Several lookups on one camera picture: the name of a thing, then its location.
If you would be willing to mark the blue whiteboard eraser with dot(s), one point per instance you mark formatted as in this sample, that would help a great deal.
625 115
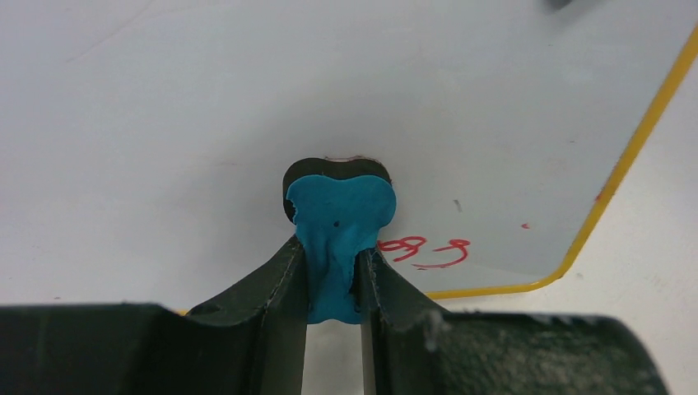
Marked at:
338 208

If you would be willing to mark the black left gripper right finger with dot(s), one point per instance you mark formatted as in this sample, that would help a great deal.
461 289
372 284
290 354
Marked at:
412 345

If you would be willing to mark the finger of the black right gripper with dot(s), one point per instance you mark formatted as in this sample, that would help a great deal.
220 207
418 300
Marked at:
557 4

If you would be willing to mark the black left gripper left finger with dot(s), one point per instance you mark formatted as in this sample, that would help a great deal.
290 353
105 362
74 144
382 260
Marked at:
249 339

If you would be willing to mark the yellow framed whiteboard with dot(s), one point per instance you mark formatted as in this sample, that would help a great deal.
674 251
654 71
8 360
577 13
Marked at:
143 143

